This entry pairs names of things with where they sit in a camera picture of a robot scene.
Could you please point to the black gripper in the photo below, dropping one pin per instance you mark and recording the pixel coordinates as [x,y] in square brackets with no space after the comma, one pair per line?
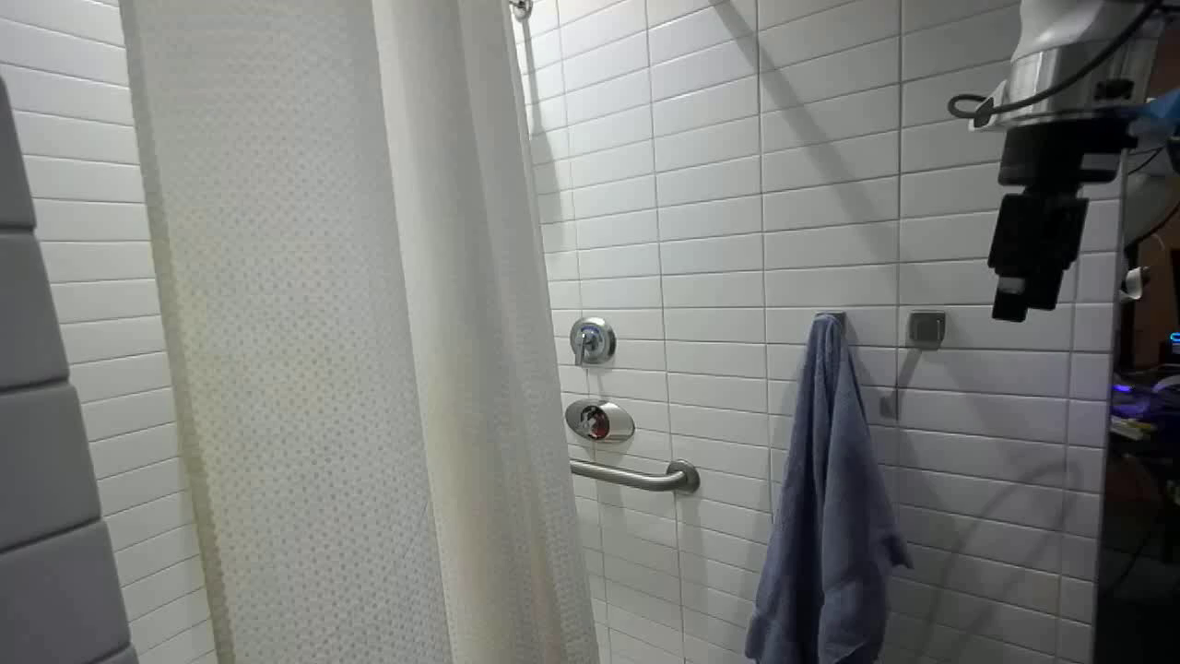
[1055,159]

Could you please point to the white shower curtain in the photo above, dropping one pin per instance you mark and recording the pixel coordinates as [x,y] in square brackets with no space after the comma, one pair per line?
[318,344]

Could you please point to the round chrome shower valve knob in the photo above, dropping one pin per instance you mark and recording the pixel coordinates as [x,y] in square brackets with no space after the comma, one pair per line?
[592,343]

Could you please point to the chrome shower head pipe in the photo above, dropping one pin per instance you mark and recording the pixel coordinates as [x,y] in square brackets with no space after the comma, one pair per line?
[521,11]

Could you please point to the round metal door knob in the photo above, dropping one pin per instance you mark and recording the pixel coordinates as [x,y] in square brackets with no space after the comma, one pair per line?
[1135,284]

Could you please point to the brown wooden door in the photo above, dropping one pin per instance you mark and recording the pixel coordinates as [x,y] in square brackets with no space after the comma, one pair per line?
[1159,307]

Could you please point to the dark table with clutter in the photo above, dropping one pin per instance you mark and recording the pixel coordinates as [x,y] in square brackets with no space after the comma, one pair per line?
[1145,410]

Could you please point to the blue hanging towel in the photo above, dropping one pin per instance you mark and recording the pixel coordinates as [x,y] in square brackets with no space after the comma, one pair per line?
[832,520]

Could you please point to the grey segmented padded panel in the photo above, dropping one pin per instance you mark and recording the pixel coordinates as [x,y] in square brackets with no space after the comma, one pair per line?
[42,467]

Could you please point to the metal wall towel hook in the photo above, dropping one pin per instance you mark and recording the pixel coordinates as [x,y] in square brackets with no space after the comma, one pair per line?
[929,325]

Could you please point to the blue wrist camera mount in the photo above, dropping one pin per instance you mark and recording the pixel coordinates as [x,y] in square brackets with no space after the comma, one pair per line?
[1159,116]

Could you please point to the metal wall grab bar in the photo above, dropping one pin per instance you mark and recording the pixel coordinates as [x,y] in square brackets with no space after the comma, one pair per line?
[628,477]

